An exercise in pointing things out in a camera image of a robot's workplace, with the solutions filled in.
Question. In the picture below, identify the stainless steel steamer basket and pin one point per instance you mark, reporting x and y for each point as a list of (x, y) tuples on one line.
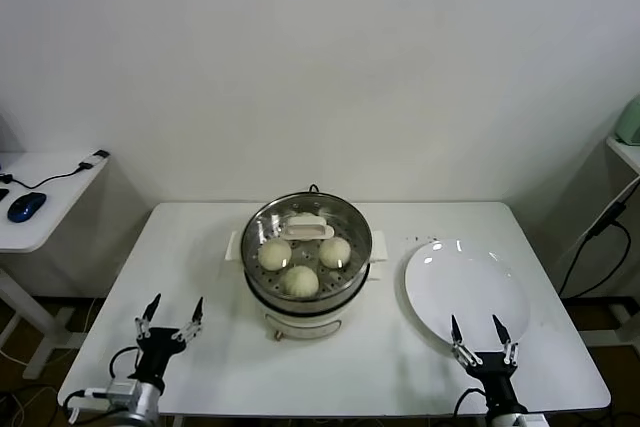
[(362, 267)]

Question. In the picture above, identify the white round plate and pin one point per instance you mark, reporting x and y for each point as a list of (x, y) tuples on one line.
[(450, 287)]

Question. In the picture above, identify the blue computer mouse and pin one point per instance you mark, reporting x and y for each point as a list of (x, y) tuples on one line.
[(26, 207)]

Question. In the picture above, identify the white electric cooker pot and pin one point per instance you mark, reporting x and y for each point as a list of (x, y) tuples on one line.
[(300, 324)]

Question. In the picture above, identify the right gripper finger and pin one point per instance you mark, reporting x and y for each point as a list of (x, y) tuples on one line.
[(464, 351), (507, 348)]

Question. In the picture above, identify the white side desk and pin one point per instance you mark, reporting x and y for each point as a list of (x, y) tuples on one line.
[(65, 207)]

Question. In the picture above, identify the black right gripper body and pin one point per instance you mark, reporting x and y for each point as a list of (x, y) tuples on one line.
[(497, 382)]

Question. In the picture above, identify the white steamed baozi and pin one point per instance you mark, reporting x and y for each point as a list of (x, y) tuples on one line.
[(275, 254), (301, 282), (334, 253)]

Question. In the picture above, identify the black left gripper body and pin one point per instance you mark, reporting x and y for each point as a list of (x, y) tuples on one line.
[(157, 347)]

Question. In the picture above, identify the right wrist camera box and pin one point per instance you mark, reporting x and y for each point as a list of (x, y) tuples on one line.
[(534, 420)]

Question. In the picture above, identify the mint green appliance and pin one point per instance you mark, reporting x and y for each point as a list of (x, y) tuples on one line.
[(630, 124)]

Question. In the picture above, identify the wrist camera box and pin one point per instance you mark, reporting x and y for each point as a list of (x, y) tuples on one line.
[(117, 391), (534, 420)]

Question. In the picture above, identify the black keyboard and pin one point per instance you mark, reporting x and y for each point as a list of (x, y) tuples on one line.
[(3, 194)]

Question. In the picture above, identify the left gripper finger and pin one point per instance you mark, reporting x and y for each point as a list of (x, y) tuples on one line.
[(145, 324), (195, 322)]

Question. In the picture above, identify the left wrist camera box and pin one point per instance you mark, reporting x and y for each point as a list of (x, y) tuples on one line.
[(117, 391)]

